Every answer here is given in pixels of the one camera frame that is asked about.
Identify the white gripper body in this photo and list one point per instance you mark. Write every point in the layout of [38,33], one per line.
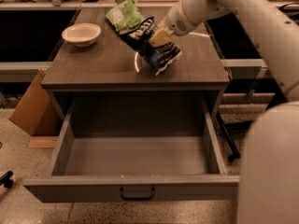
[175,23]

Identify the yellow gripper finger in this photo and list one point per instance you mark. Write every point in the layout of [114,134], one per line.
[160,38]

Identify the blue chip bag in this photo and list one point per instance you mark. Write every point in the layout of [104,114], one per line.
[158,58]

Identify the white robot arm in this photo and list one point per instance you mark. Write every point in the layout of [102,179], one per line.
[268,189]

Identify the green chip bag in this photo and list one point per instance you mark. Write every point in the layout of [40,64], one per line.
[125,16]

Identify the grey drawer cabinet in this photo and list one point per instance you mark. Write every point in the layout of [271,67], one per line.
[110,65]

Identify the white bowl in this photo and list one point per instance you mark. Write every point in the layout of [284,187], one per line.
[81,34]

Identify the black table leg with caster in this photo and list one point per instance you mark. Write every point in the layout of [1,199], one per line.
[231,143]

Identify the brown cardboard box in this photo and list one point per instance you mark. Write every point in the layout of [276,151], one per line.
[35,113]

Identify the black caster leg left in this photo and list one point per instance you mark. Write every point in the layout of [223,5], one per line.
[6,180]

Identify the black drawer handle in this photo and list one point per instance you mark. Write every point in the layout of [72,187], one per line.
[137,195]

